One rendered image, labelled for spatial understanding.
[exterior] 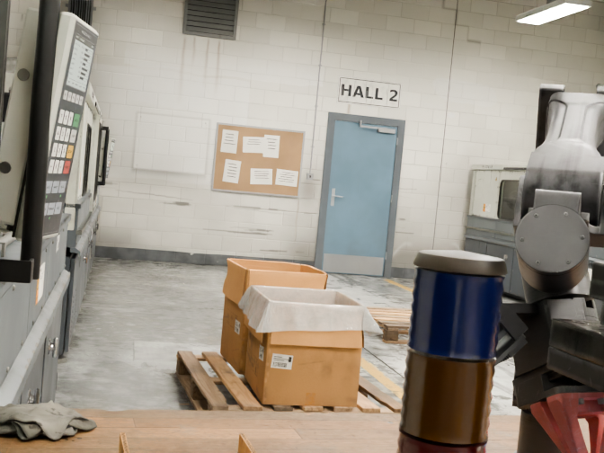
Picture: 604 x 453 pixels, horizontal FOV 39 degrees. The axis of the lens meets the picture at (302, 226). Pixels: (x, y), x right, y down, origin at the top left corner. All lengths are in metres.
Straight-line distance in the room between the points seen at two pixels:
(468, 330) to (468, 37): 12.10
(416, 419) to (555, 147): 0.52
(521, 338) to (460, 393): 0.37
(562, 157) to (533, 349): 0.19
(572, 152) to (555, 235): 0.16
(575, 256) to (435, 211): 11.47
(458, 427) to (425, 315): 0.05
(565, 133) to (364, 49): 11.04
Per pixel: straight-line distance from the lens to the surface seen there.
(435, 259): 0.35
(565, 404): 0.73
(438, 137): 12.14
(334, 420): 1.19
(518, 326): 0.72
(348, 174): 11.71
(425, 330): 0.35
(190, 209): 11.37
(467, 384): 0.36
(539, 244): 0.69
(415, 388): 0.36
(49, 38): 1.45
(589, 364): 0.59
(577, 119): 0.92
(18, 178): 1.47
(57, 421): 1.06
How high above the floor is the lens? 1.22
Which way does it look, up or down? 3 degrees down
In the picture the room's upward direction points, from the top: 5 degrees clockwise
